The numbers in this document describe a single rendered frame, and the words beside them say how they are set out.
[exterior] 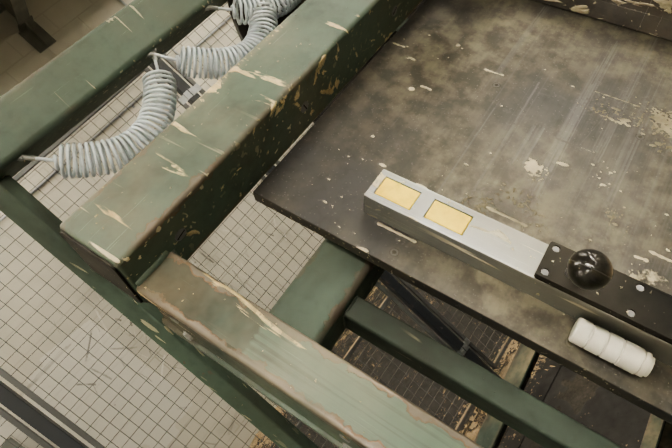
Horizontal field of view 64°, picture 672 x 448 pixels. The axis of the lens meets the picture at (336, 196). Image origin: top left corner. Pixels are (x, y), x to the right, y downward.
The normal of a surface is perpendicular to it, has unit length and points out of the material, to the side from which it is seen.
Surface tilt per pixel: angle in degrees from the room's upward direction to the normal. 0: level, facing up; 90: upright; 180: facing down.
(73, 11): 90
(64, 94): 90
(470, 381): 55
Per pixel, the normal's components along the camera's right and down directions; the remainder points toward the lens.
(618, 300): -0.06, -0.59
